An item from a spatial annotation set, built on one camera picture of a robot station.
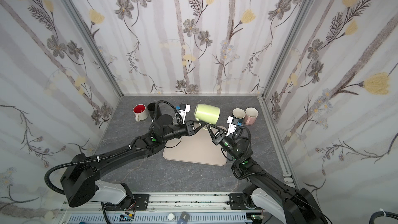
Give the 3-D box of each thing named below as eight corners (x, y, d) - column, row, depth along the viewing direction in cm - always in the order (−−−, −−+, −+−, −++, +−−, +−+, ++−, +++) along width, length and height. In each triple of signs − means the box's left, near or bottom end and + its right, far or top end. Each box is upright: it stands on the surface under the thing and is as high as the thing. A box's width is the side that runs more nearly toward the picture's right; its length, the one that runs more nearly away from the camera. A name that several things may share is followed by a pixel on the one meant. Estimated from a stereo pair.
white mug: (138, 124, 106) (134, 117, 100) (135, 112, 112) (131, 105, 106) (150, 120, 108) (147, 113, 102) (146, 109, 114) (143, 102, 108)
